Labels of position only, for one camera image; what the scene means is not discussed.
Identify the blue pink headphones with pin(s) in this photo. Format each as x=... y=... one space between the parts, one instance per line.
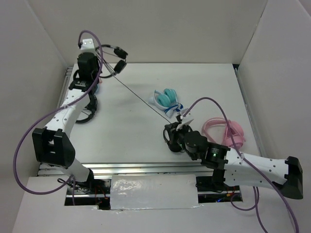
x=98 y=86

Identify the aluminium frame rail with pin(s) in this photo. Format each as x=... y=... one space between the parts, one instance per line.
x=126 y=134

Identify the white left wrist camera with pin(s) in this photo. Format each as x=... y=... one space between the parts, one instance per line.
x=87 y=45

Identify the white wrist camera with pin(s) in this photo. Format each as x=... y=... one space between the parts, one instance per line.
x=87 y=45
x=183 y=120

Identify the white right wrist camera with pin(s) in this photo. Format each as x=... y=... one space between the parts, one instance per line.
x=183 y=120

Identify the teal white folded headphones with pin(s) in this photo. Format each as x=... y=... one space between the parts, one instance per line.
x=166 y=101

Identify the pink headphones with cable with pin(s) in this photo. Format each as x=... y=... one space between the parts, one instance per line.
x=233 y=132

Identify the black headset with microphone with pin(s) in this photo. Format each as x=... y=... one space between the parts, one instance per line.
x=88 y=109

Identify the black small headphones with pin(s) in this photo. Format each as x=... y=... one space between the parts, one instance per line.
x=171 y=139

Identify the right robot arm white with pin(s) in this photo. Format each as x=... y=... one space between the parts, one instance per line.
x=232 y=168

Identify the black wired headphones taped band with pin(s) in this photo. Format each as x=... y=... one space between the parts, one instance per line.
x=118 y=68

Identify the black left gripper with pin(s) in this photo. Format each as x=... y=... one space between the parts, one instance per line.
x=97 y=63

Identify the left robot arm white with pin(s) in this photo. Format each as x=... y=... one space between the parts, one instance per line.
x=52 y=144

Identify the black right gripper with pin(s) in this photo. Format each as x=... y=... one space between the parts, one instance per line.
x=173 y=126

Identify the white foil covered panel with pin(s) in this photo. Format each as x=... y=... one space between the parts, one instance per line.
x=153 y=192

